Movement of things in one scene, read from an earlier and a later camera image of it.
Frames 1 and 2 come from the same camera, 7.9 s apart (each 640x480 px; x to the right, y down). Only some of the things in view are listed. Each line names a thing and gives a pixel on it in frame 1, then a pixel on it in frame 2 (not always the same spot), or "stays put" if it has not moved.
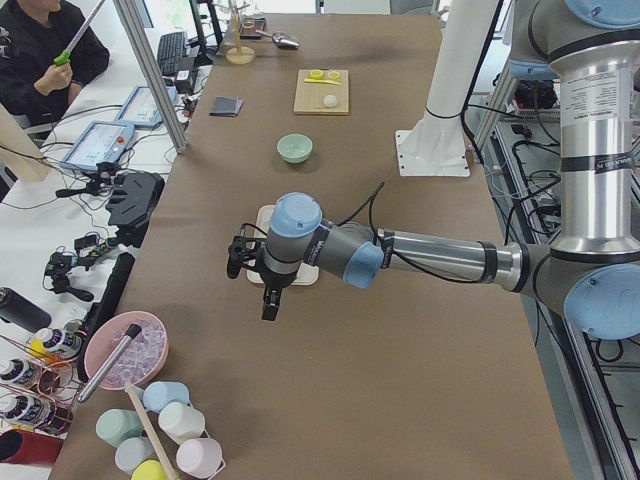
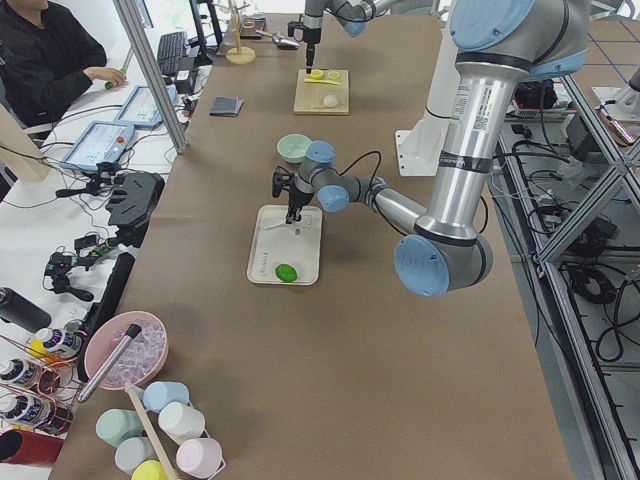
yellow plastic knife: x=321 y=81 stays put
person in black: x=33 y=87 stays put
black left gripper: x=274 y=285 → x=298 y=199
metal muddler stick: x=133 y=331 stays put
